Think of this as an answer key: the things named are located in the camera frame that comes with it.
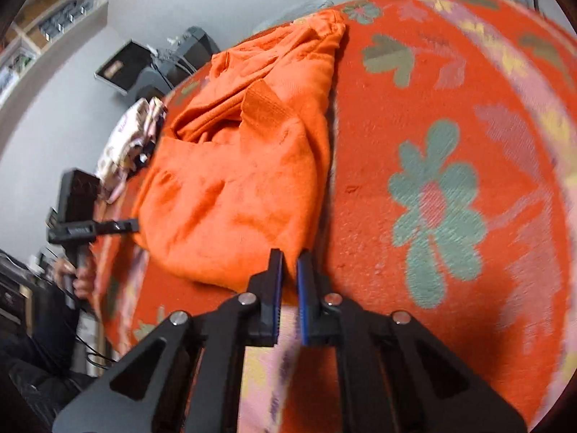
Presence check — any orange fleece sweater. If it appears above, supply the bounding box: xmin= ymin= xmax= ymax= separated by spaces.
xmin=132 ymin=9 xmax=346 ymax=291

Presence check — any pile of light folded clothes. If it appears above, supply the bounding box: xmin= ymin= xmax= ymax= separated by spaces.
xmin=95 ymin=97 xmax=166 ymax=204

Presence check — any person's left hand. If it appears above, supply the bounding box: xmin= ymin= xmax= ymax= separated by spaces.
xmin=53 ymin=251 xmax=97 ymax=300

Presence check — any grey therapy machine cart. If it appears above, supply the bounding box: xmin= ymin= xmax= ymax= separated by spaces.
xmin=127 ymin=26 xmax=220 ymax=102

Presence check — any red floral bed blanket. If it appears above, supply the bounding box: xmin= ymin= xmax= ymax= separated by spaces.
xmin=93 ymin=0 xmax=576 ymax=432

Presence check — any grey round cushion stool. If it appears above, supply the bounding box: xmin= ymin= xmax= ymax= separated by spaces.
xmin=252 ymin=0 xmax=334 ymax=35

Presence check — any white wall shelf unit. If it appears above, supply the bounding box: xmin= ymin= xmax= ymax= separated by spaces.
xmin=1 ymin=0 xmax=109 ymax=145

